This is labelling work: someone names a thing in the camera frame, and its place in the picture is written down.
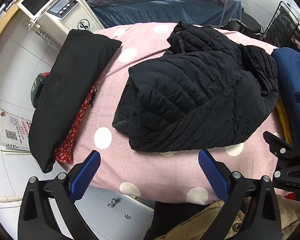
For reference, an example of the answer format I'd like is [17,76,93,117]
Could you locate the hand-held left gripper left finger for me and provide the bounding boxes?
[18,150,101,240]

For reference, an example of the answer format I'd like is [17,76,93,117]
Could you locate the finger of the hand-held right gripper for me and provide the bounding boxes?
[263,130,300,195]

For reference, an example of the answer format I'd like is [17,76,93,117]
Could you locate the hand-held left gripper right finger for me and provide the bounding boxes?
[198,149,282,240]

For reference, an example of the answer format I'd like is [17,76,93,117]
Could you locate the black quilted jacket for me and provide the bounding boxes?
[112,21,279,153]

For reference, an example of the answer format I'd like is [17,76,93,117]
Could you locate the person's beige jacket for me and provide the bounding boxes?
[162,194,300,240]

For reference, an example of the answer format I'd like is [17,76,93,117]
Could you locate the red floral cloth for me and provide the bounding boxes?
[54,80,99,165]

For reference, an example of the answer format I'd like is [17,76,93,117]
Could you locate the grey panel with metal hooks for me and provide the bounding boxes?
[74,186,156,240]

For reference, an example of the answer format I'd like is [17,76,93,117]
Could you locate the yellow cloth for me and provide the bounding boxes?
[275,97,294,143]

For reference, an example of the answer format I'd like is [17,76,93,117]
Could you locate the person's black pants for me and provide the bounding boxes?
[144,201,213,240]

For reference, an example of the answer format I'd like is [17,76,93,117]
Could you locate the pink polka dot blanket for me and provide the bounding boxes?
[56,22,294,204]

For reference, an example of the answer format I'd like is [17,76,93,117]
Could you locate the printed leaflet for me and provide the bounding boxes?
[0,107,32,153]

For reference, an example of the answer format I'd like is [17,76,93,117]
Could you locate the black folded garment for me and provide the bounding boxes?
[28,29,122,173]

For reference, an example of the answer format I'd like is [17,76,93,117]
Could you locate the blue garment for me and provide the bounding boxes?
[272,47,300,148]

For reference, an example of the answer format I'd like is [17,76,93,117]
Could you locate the white power strip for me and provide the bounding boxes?
[36,29,56,46]

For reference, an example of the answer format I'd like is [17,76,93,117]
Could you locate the black stool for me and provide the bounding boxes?
[230,12,264,40]

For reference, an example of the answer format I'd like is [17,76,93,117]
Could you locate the white machine with control panel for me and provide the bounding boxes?
[28,0,105,40]

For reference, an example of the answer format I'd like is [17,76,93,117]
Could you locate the wooden shelf with items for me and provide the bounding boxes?
[0,0,32,53]

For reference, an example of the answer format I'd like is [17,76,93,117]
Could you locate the blue bed cover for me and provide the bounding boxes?
[72,0,243,29]

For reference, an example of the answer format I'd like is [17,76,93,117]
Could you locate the black wire rack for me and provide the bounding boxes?
[260,1,300,48]

